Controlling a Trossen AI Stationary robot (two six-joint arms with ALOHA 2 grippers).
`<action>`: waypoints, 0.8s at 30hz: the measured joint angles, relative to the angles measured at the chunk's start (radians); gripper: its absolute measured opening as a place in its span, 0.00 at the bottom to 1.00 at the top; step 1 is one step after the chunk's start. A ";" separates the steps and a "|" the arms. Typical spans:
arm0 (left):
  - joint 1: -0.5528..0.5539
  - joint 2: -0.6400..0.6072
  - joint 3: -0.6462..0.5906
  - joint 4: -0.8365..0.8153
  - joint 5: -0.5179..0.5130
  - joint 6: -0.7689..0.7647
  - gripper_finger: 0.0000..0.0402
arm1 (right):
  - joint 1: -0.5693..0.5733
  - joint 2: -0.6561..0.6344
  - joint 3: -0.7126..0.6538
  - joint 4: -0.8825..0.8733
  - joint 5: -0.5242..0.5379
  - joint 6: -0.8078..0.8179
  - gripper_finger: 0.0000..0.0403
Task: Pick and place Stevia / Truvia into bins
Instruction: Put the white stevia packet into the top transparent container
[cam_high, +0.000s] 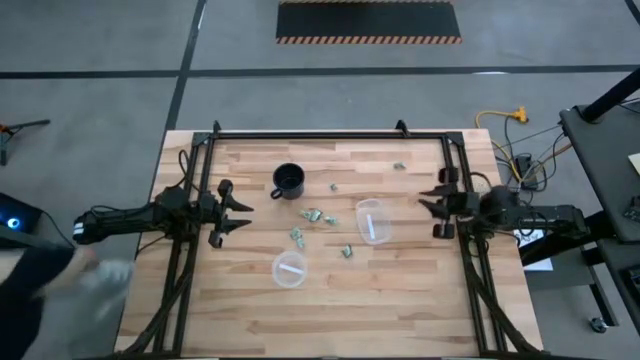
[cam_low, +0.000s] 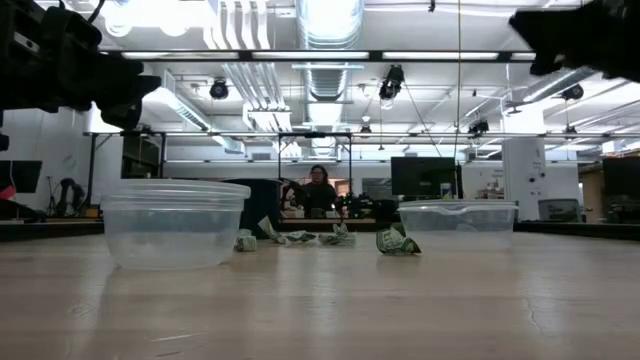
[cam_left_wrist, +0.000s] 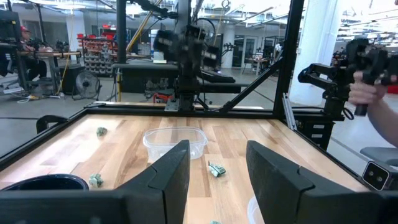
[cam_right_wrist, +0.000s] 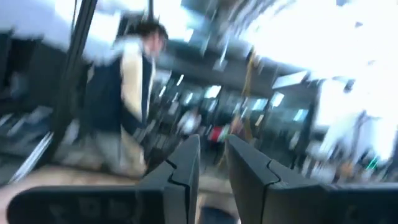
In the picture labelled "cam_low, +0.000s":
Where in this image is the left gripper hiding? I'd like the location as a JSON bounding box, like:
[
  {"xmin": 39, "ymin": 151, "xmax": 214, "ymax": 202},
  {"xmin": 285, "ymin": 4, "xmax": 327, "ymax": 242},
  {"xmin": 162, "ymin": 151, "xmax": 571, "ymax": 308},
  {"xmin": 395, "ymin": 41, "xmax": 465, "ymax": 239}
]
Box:
[{"xmin": 0, "ymin": 0, "xmax": 162, "ymax": 130}]

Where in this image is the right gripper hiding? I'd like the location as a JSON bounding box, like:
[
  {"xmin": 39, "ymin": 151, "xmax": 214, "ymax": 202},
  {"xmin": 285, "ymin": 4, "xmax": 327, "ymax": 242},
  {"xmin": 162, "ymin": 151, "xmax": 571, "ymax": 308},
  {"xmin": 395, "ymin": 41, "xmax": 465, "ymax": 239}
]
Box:
[{"xmin": 508, "ymin": 0, "xmax": 640, "ymax": 84}]

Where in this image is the black monitor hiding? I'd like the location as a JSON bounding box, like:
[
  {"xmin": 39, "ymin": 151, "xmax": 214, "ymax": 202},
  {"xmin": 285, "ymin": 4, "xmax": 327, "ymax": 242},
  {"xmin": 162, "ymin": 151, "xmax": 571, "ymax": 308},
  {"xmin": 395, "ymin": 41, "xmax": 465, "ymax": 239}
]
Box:
[
  {"xmin": 390, "ymin": 156, "xmax": 464, "ymax": 199},
  {"xmin": 601, "ymin": 157, "xmax": 640, "ymax": 202},
  {"xmin": 0, "ymin": 159, "xmax": 44, "ymax": 195}
]

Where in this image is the white pillar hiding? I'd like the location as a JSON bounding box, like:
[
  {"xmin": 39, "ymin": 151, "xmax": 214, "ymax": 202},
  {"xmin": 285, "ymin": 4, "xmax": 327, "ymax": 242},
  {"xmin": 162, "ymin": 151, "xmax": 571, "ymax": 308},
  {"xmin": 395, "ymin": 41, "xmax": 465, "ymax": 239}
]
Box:
[{"xmin": 501, "ymin": 136, "xmax": 548, "ymax": 222}]

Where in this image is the round clear plastic bowl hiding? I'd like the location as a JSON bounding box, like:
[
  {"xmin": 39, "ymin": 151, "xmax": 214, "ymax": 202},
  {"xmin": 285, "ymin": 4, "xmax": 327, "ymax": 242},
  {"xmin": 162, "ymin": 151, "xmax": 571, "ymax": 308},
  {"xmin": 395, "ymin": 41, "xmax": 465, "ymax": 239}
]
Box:
[{"xmin": 99, "ymin": 178, "xmax": 252, "ymax": 272}]

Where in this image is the black overhead light beam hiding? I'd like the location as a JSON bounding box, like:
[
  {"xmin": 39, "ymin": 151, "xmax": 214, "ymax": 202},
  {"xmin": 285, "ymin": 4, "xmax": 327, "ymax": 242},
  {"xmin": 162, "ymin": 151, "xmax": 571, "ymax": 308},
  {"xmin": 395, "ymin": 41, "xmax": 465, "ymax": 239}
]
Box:
[{"xmin": 97, "ymin": 48, "xmax": 539, "ymax": 64}]

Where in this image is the rectangular clear plastic container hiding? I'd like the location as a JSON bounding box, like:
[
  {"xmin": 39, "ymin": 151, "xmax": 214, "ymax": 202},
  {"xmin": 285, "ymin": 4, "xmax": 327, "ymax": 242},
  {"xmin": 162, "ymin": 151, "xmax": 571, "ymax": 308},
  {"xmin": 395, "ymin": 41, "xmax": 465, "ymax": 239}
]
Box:
[{"xmin": 397, "ymin": 199, "xmax": 520, "ymax": 252}]

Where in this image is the person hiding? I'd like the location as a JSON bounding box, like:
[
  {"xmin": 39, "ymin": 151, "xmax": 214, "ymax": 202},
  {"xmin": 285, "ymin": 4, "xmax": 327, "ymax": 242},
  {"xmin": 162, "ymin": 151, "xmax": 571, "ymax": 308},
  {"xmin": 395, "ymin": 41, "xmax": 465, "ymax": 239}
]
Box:
[{"xmin": 298, "ymin": 164, "xmax": 339, "ymax": 219}]

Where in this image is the black hanging camera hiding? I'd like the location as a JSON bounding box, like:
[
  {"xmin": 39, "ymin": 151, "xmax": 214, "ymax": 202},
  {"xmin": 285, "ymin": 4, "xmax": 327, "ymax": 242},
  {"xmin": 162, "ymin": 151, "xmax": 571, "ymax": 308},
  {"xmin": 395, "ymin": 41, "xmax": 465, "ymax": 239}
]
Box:
[
  {"xmin": 377, "ymin": 64, "xmax": 406, "ymax": 102},
  {"xmin": 560, "ymin": 83, "xmax": 586, "ymax": 102},
  {"xmin": 209, "ymin": 78, "xmax": 231, "ymax": 101}
]

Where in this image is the black aluminium table frame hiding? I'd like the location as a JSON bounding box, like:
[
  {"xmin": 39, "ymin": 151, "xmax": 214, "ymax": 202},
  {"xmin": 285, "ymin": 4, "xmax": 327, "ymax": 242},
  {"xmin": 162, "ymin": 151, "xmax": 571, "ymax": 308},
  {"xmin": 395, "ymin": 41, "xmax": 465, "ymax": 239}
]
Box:
[{"xmin": 0, "ymin": 217, "xmax": 640, "ymax": 243}]

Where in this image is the silver ceiling duct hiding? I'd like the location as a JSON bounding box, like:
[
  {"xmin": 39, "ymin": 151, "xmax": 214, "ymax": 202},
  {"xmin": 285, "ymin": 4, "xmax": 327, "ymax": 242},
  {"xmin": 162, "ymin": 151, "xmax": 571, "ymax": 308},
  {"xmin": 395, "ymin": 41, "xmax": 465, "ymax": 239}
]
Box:
[{"xmin": 293, "ymin": 0, "xmax": 366, "ymax": 104}]

